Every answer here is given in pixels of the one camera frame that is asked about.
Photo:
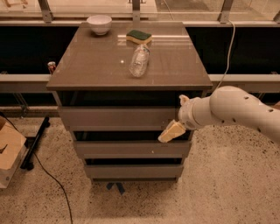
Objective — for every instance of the black metal stand leg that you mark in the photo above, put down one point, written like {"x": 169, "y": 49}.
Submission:
{"x": 27, "y": 164}

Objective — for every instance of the grey drawer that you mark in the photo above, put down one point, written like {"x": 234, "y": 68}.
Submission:
{"x": 133, "y": 171}
{"x": 126, "y": 149}
{"x": 117, "y": 118}

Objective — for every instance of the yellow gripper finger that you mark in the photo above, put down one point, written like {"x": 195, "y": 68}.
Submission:
{"x": 183, "y": 99}

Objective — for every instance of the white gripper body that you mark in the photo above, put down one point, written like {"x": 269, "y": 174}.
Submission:
{"x": 185, "y": 114}

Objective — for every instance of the cardboard box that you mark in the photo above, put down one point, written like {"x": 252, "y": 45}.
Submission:
{"x": 12, "y": 149}

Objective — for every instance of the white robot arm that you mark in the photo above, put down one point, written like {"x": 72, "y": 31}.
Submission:
{"x": 225, "y": 106}

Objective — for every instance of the grey middle drawer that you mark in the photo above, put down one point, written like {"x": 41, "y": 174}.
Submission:
{"x": 126, "y": 149}

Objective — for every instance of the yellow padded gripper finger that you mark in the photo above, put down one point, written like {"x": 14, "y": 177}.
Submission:
{"x": 174, "y": 129}

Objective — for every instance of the grey bottom drawer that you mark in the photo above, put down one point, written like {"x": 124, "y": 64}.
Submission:
{"x": 133, "y": 171}

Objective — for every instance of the grey drawer cabinet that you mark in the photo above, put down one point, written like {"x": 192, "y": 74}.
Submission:
{"x": 94, "y": 72}

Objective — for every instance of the clear plastic water bottle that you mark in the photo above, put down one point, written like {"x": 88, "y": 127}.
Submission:
{"x": 139, "y": 61}

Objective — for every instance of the green yellow sponge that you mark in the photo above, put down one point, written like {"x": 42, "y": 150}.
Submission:
{"x": 138, "y": 37}

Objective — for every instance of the grey top drawer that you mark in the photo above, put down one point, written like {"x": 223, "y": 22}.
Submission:
{"x": 117, "y": 118}

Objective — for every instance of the white ceramic bowl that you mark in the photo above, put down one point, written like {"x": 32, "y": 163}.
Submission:
{"x": 100, "y": 24}

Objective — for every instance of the red soda can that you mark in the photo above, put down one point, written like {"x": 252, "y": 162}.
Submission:
{"x": 51, "y": 66}

